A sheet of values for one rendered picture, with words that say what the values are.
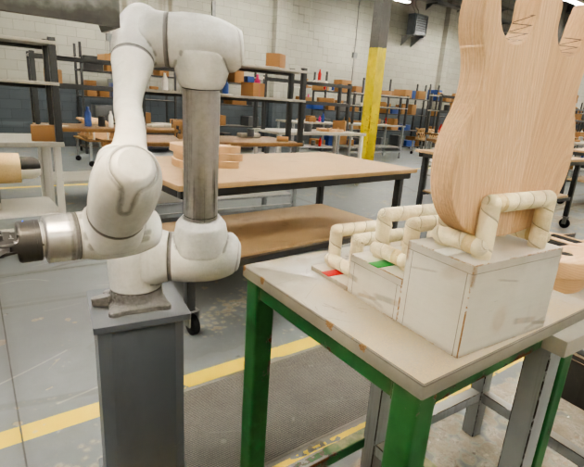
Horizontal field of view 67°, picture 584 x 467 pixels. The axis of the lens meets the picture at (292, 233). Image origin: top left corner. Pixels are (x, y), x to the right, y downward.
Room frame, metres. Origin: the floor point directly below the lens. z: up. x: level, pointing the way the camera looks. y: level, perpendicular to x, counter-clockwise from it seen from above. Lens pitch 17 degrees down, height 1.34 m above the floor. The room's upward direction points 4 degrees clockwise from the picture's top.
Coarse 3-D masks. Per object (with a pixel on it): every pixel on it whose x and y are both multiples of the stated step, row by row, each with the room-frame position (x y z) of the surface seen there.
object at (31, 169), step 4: (20, 160) 0.47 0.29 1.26; (24, 160) 0.47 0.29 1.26; (28, 160) 0.47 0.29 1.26; (32, 160) 0.47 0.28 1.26; (36, 160) 0.48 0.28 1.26; (20, 164) 0.47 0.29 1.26; (24, 164) 0.47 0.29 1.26; (28, 164) 0.47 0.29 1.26; (32, 164) 0.47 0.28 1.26; (36, 164) 0.48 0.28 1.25; (24, 168) 0.47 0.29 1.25; (28, 168) 0.47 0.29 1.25; (32, 168) 0.47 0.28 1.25; (36, 168) 0.47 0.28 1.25; (40, 168) 0.48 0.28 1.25; (24, 172) 0.47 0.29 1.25; (28, 172) 0.47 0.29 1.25; (32, 172) 0.47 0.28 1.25; (36, 172) 0.47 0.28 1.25; (40, 172) 0.48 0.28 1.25; (24, 176) 0.47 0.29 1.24; (28, 176) 0.47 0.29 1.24; (32, 176) 0.47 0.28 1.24; (36, 176) 0.48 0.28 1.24
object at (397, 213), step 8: (384, 208) 0.93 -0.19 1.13; (392, 208) 0.93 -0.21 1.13; (400, 208) 0.94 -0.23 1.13; (408, 208) 0.95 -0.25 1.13; (416, 208) 0.97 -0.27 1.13; (424, 208) 0.98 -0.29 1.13; (432, 208) 0.99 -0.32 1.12; (384, 216) 0.92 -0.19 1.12; (392, 216) 0.92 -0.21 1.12; (400, 216) 0.93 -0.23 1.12; (408, 216) 0.95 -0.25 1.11; (416, 216) 0.96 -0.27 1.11
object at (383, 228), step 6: (378, 216) 0.92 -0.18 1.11; (378, 222) 0.92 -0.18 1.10; (384, 222) 0.92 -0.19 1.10; (390, 222) 0.92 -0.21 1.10; (378, 228) 0.92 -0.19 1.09; (384, 228) 0.92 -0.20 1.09; (390, 228) 0.92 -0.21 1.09; (378, 234) 0.92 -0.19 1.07; (384, 234) 0.92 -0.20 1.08; (378, 240) 0.92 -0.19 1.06; (384, 240) 0.92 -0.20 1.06; (378, 258) 0.92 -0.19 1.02
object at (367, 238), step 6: (402, 228) 1.07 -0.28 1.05; (354, 234) 1.00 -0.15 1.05; (360, 234) 0.99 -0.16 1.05; (366, 234) 1.00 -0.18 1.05; (372, 234) 1.01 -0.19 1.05; (390, 234) 1.03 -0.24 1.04; (396, 234) 1.04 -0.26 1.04; (402, 234) 1.05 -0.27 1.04; (354, 240) 0.98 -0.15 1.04; (360, 240) 0.98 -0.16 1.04; (366, 240) 0.99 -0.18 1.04; (372, 240) 1.00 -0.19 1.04; (390, 240) 1.03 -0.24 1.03; (396, 240) 1.05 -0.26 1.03; (402, 240) 1.07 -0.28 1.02
